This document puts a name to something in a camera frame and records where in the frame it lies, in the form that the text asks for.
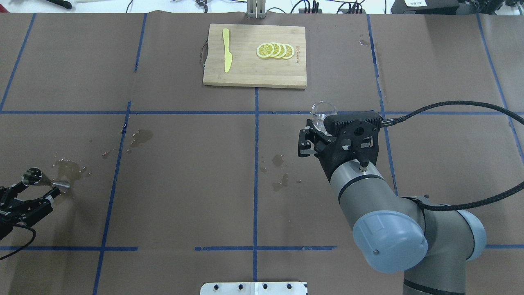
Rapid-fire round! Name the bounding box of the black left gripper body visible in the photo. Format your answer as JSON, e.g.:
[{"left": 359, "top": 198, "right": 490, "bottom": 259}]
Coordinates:
[{"left": 0, "top": 197, "right": 53, "bottom": 239}]

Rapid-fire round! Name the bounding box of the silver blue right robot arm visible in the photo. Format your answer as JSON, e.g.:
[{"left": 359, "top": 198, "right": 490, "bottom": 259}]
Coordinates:
[{"left": 298, "top": 119, "right": 487, "bottom": 295}]

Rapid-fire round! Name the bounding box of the clear glass beaker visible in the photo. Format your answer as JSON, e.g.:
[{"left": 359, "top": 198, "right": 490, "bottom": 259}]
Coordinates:
[{"left": 310, "top": 101, "right": 338, "bottom": 135}]

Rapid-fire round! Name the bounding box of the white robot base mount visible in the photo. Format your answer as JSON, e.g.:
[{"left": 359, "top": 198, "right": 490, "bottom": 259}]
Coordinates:
[{"left": 200, "top": 281, "right": 308, "bottom": 295}]

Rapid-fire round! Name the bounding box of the bamboo cutting board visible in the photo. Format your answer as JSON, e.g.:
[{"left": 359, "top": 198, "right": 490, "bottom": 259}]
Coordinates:
[{"left": 203, "top": 23, "right": 307, "bottom": 89}]

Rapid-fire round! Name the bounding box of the steel double jigger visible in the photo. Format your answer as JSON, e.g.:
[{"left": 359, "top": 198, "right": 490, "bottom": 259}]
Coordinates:
[{"left": 22, "top": 168, "right": 71, "bottom": 191}]

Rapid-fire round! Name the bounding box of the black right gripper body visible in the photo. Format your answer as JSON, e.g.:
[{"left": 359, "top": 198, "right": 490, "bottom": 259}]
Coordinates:
[{"left": 313, "top": 123, "right": 379, "bottom": 181}]

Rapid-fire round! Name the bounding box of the yellow plastic knife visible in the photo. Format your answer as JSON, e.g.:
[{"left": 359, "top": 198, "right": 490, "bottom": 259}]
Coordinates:
[{"left": 221, "top": 28, "right": 233, "bottom": 73}]

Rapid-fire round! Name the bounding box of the black braided cable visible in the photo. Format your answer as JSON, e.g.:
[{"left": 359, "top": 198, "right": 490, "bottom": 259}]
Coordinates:
[{"left": 381, "top": 101, "right": 524, "bottom": 211}]

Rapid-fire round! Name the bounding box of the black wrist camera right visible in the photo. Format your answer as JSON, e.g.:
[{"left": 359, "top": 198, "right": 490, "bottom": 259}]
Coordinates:
[{"left": 324, "top": 111, "right": 383, "bottom": 162}]

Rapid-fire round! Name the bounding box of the lemon slice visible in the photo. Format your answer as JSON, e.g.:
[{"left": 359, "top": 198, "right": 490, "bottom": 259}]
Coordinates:
[
  {"left": 270, "top": 42, "right": 282, "bottom": 58},
  {"left": 276, "top": 43, "right": 287, "bottom": 59},
  {"left": 282, "top": 44, "right": 295, "bottom": 60},
  {"left": 256, "top": 43, "right": 275, "bottom": 59}
]

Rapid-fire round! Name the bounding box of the aluminium frame post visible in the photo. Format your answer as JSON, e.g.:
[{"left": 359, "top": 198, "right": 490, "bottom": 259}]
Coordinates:
[{"left": 246, "top": 0, "right": 267, "bottom": 19}]

